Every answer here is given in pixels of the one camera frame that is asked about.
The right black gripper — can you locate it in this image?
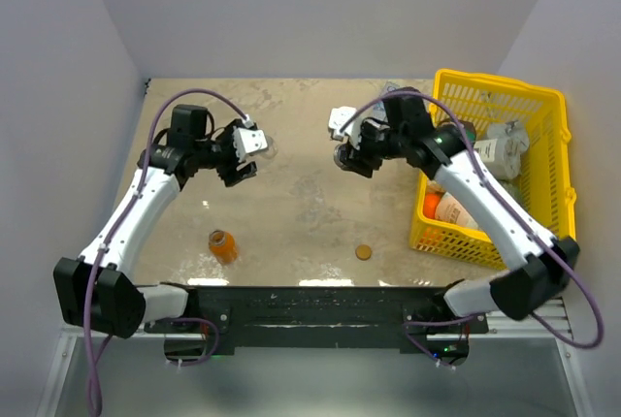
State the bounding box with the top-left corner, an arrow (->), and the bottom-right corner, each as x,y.
341,120 -> 408,177

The clear glass bottle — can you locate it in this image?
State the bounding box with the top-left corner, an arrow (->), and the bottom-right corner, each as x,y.
253,135 -> 278,162

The orange juice bottle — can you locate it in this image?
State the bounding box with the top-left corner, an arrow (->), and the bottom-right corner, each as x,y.
209,230 -> 239,265

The brown bottle cap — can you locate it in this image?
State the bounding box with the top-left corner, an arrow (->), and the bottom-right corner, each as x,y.
355,244 -> 373,261

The silver bottle cap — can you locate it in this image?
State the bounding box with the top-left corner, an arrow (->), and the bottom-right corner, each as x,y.
333,144 -> 345,170

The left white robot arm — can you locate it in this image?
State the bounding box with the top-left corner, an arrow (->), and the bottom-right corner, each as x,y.
53,105 -> 270,338

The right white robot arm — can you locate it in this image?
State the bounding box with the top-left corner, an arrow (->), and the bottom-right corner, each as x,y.
328,88 -> 579,333

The small labelled bottle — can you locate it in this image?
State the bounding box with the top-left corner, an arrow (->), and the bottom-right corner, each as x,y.
426,180 -> 445,194

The silver rectangular box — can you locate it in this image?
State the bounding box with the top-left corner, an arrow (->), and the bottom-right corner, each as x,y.
379,81 -> 401,97

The orange ball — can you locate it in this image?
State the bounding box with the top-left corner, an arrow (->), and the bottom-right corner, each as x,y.
422,193 -> 442,219

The pink toilet paper roll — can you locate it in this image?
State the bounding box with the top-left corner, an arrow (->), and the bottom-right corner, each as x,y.
435,193 -> 479,230

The yellow plastic basket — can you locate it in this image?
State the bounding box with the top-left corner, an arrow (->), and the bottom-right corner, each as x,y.
409,69 -> 576,271

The white labelled jar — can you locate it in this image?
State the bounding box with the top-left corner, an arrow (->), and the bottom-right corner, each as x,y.
474,138 -> 521,180

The green round sponge ball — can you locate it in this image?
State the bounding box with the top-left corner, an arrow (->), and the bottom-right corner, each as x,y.
499,180 -> 524,207

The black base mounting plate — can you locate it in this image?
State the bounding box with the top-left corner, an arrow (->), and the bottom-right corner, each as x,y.
144,286 -> 489,358

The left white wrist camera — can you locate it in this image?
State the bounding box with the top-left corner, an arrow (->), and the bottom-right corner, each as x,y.
233,124 -> 266,161

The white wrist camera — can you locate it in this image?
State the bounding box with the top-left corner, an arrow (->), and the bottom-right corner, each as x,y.
233,124 -> 266,161
328,106 -> 361,146

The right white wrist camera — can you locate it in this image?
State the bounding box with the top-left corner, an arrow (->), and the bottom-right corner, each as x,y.
328,106 -> 361,146

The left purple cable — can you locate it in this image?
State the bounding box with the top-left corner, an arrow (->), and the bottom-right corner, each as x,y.
82,88 -> 256,417

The aluminium rail frame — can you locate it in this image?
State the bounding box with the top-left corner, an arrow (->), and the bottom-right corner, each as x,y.
36,290 -> 596,417

